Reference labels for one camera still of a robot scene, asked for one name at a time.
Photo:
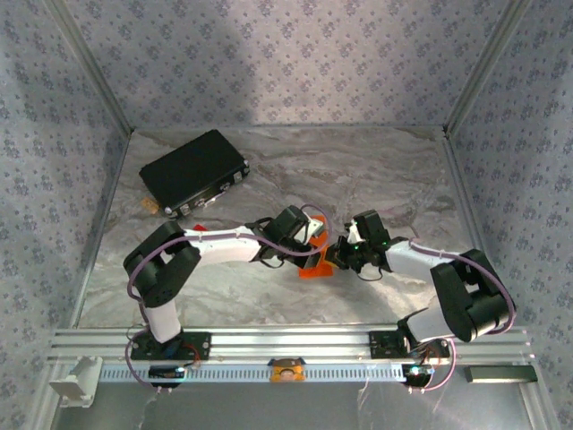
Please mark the orange paper sheet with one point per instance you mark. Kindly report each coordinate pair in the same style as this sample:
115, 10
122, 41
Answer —
318, 271

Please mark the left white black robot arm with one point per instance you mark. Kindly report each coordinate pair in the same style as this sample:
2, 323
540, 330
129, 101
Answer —
163, 318

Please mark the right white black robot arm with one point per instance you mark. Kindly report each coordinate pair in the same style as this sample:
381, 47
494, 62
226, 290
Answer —
430, 322

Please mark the small red block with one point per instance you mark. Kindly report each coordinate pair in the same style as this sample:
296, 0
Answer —
199, 227

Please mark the black hard case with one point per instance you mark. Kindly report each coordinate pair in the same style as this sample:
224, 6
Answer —
192, 170

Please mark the orange yellow figure sticker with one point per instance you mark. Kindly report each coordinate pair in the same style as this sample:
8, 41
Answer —
286, 371

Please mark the right black controller board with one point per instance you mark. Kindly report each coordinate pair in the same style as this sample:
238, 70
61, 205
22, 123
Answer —
416, 372

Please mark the black controller board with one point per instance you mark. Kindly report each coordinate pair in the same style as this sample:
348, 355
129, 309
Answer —
165, 372
416, 372

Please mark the small brown tag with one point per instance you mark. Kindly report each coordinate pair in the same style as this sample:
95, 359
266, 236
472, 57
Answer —
150, 206

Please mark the left black controller board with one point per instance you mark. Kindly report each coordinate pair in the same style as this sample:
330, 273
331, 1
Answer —
165, 372

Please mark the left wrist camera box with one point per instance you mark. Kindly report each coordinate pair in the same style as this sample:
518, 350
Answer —
315, 229

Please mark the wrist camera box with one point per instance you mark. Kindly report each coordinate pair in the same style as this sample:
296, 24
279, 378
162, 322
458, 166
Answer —
315, 229
353, 233

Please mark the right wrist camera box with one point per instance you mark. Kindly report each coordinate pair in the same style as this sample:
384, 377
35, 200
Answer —
353, 233

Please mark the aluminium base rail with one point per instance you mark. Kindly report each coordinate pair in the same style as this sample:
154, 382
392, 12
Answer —
291, 342

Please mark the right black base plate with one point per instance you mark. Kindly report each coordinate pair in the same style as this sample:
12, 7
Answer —
380, 345

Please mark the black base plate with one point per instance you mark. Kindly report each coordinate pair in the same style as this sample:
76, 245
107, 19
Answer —
199, 347
380, 345

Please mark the aluminium side rail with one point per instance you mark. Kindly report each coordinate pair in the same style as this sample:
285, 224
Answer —
115, 179
461, 179

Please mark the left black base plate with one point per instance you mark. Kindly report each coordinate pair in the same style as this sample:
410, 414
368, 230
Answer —
199, 347

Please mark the aluminium corner post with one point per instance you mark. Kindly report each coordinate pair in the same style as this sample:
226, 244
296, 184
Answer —
484, 67
91, 67

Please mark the white plastic bracket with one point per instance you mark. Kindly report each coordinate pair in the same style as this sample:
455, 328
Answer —
71, 380

